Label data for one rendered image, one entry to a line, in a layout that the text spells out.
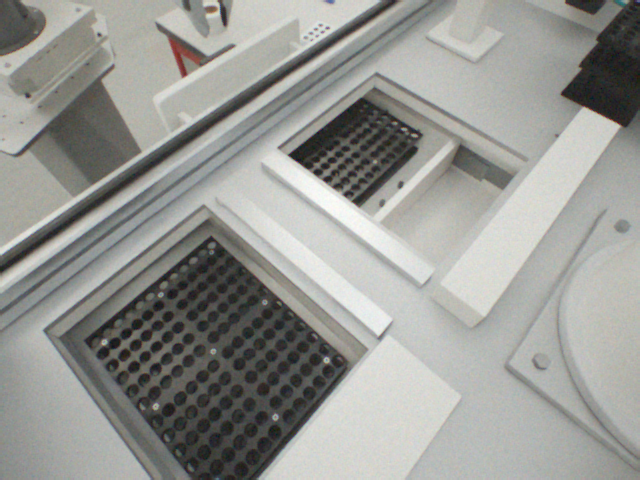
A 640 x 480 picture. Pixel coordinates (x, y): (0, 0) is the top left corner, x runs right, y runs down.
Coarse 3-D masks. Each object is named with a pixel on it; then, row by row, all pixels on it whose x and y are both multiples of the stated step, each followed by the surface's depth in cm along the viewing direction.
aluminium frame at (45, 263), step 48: (432, 0) 61; (336, 48) 50; (288, 96) 48; (192, 144) 42; (240, 144) 46; (144, 192) 39; (48, 240) 36; (96, 240) 39; (0, 288) 33; (48, 288) 37
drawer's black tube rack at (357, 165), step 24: (336, 120) 56; (360, 120) 57; (384, 120) 56; (312, 144) 54; (336, 144) 58; (360, 144) 54; (384, 144) 58; (408, 144) 54; (312, 168) 52; (336, 168) 52; (360, 168) 55; (384, 168) 52; (360, 192) 50
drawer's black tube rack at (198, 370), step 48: (192, 288) 43; (240, 288) 47; (144, 336) 43; (192, 336) 43; (240, 336) 40; (288, 336) 43; (144, 384) 41; (192, 384) 41; (240, 384) 38; (288, 384) 38; (192, 432) 38; (240, 432) 36; (288, 432) 36
